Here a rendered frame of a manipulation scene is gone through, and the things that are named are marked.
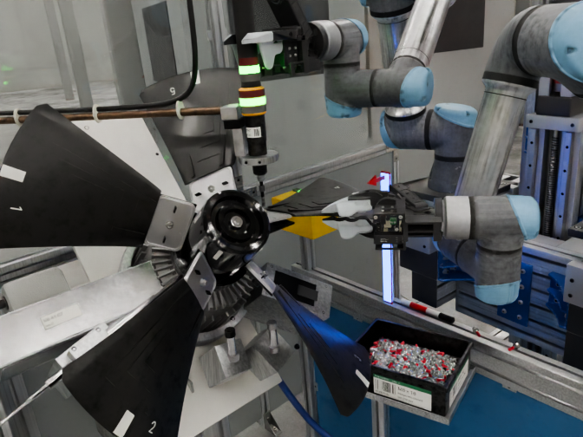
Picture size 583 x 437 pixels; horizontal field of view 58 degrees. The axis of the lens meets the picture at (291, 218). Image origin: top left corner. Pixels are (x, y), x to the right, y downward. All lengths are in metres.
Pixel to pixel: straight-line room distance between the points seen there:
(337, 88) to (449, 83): 4.10
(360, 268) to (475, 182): 1.39
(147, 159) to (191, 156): 0.24
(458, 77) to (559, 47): 4.34
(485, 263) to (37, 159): 0.74
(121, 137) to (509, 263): 0.83
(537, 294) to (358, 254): 1.03
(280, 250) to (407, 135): 0.71
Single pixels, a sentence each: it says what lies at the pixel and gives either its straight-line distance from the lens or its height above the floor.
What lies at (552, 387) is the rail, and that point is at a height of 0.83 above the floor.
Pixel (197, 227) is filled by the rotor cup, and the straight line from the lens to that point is 0.87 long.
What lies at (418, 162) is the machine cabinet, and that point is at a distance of 5.08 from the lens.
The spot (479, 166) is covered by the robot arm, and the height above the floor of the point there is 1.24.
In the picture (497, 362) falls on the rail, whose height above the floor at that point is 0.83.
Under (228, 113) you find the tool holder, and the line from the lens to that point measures 0.92.
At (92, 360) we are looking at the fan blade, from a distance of 0.74.
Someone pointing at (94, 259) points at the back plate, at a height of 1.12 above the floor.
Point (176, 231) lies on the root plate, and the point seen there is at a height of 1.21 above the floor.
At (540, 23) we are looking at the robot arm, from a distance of 0.96.
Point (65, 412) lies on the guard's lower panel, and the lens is 1.78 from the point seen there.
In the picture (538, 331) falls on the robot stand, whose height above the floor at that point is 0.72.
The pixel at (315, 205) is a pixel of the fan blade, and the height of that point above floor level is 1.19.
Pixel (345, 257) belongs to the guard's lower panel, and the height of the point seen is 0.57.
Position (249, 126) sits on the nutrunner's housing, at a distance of 0.91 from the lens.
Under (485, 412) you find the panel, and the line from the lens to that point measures 1.32.
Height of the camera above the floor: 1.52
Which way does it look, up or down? 20 degrees down
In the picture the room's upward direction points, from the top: 5 degrees counter-clockwise
